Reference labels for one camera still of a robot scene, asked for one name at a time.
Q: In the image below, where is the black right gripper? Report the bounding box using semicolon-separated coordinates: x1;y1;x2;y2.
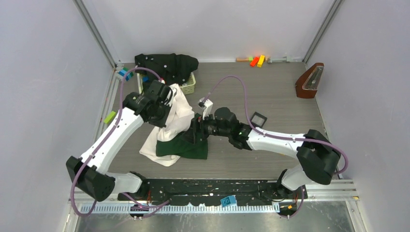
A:
181;109;232;144

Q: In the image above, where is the white and green t-shirt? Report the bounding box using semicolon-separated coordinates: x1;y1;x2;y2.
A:
139;84;208;167

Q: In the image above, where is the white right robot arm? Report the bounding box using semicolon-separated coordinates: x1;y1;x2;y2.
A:
183;107;341;199

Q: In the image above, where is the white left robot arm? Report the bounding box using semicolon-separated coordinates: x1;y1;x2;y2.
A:
66;80;177;202

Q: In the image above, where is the black garment in basket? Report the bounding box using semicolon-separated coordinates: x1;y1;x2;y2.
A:
134;53;199;85

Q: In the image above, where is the black square display box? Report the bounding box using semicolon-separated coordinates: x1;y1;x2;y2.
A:
250;112;267;128

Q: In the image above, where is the yellow-green perforated basket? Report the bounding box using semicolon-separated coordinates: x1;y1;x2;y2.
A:
137;72;196;95

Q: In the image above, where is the lime green block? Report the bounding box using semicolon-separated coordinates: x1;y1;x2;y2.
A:
103;111;117;124

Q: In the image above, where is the blue and green block stack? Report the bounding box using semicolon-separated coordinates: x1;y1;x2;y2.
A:
117;68;133;81

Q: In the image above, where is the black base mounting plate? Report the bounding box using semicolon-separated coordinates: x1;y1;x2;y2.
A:
118;178;308;206

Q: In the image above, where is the brown wooden metronome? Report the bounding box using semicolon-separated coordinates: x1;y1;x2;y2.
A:
295;63;324;99

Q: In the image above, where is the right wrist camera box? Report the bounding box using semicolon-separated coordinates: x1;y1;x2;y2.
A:
198;98;213;119

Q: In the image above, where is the wooden block at wall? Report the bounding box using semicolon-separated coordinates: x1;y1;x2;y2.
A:
236;57;249;62

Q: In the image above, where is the orange block at wall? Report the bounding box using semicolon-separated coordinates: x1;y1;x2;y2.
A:
249;57;259;67

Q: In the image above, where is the yellow block at wall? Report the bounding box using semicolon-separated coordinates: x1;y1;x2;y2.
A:
257;55;265;68

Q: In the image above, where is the teal block on rail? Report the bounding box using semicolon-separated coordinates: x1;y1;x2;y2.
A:
220;195;237;207

